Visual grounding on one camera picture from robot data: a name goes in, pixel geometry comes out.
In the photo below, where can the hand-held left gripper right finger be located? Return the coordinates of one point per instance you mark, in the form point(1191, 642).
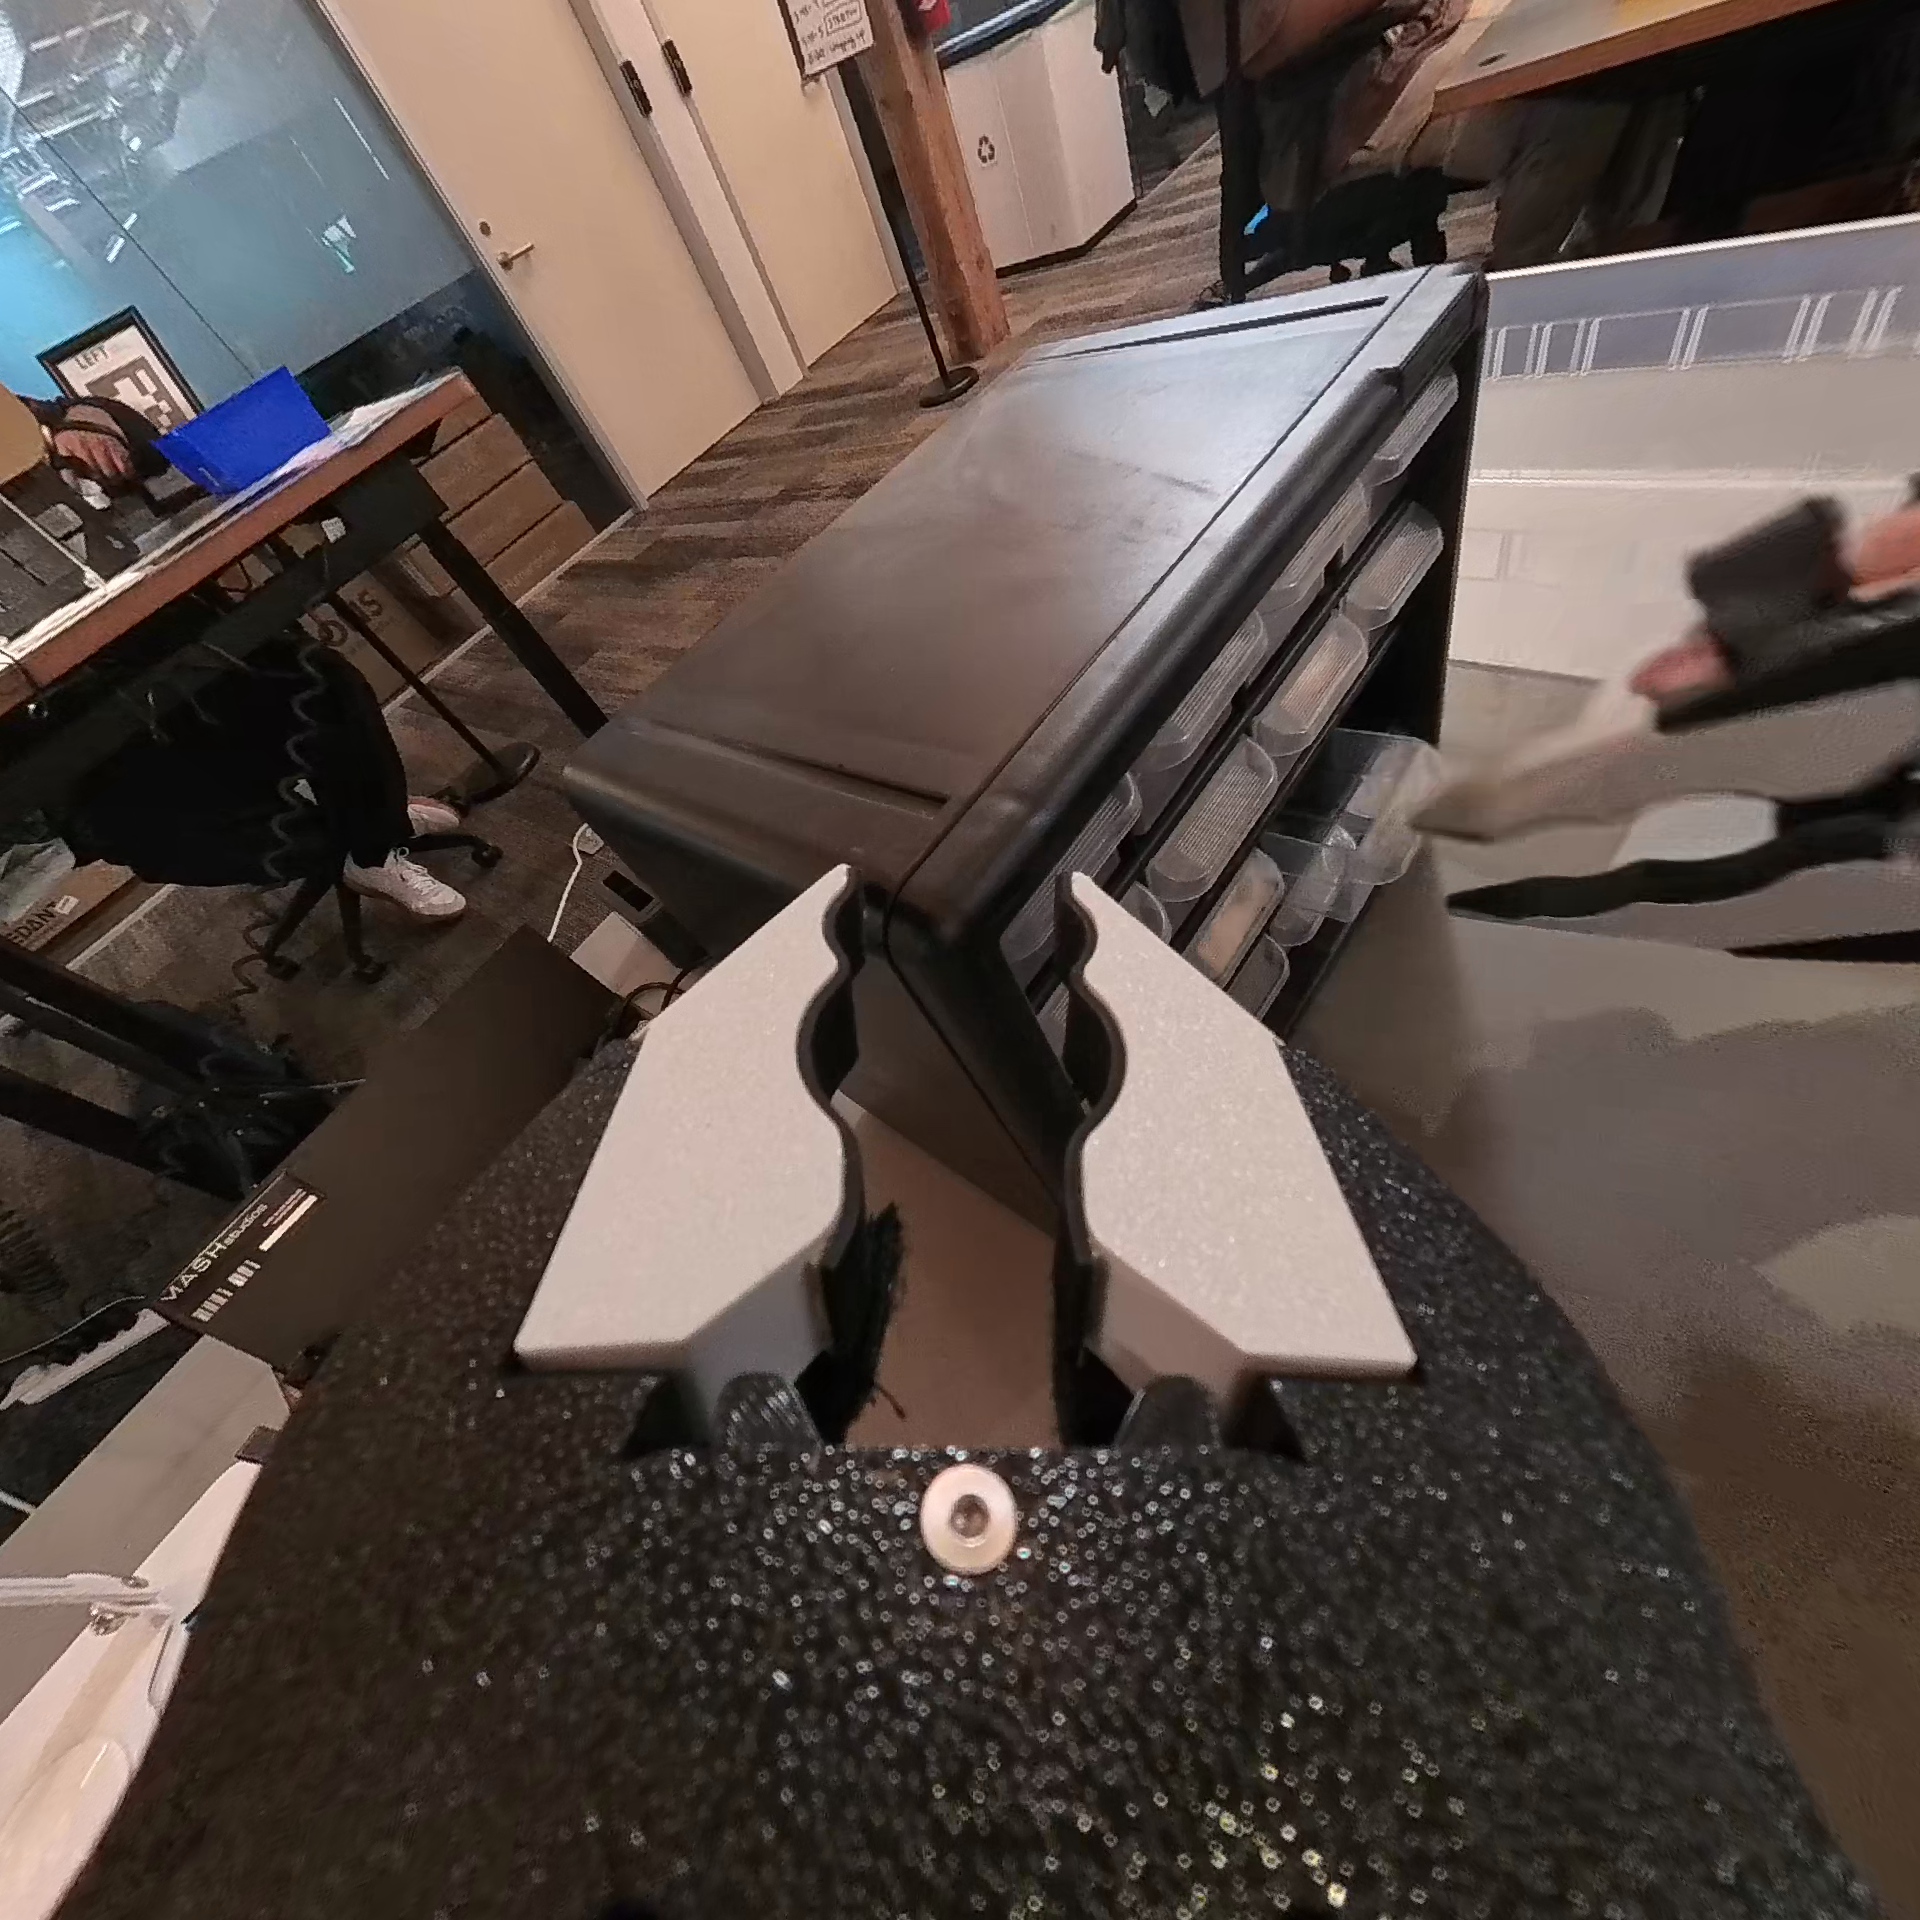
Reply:
point(1233, 1184)

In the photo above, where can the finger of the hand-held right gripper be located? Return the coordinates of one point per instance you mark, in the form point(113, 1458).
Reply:
point(1770, 849)
point(1590, 781)

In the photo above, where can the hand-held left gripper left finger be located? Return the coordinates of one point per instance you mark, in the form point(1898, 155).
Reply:
point(703, 1155)

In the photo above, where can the clear single pulled drawer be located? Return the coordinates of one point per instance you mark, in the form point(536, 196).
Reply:
point(1359, 819)

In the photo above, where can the row of clear small drawers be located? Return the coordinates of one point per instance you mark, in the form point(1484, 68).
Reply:
point(1233, 795)

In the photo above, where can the black drawer cabinet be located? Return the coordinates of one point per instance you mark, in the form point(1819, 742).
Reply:
point(991, 600)

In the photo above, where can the white recycling cabinet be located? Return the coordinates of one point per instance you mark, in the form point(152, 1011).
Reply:
point(1042, 142)

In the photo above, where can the person's right hand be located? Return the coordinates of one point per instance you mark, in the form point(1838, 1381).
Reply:
point(1892, 549)

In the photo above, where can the large clear plastic bin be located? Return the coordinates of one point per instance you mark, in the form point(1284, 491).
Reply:
point(1650, 434)

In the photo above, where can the black box with white label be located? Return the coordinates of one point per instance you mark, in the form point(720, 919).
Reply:
point(434, 1110)

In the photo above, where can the white sneaker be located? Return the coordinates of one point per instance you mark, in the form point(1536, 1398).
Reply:
point(404, 885)
point(434, 819)

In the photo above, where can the wooden table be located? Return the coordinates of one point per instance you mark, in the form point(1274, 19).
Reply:
point(1634, 45)

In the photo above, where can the black tripod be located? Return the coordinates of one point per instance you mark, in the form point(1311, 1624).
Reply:
point(134, 1051)

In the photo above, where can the white power strip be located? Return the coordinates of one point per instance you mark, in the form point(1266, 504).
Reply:
point(90, 1351)

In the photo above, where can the brown cardboard box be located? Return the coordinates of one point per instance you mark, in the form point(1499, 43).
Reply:
point(502, 519)

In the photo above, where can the printed cardboard box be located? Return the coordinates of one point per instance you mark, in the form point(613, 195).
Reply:
point(68, 912)

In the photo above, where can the black stanchion pole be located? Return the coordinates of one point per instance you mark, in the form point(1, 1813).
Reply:
point(948, 391)

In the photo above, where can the wooden desk black legs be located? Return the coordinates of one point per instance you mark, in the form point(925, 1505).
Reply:
point(300, 502)

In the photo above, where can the blue plastic bin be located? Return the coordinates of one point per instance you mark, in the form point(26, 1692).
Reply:
point(240, 439)

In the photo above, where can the black white marker sign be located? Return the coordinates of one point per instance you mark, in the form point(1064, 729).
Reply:
point(128, 383)

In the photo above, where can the white door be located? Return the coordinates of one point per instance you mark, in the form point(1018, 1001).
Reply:
point(765, 165)
point(525, 151)

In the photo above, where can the white paper sign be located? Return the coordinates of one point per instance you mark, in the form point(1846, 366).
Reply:
point(825, 32)

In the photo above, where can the wooden post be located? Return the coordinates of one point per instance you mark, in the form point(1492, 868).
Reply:
point(931, 165)

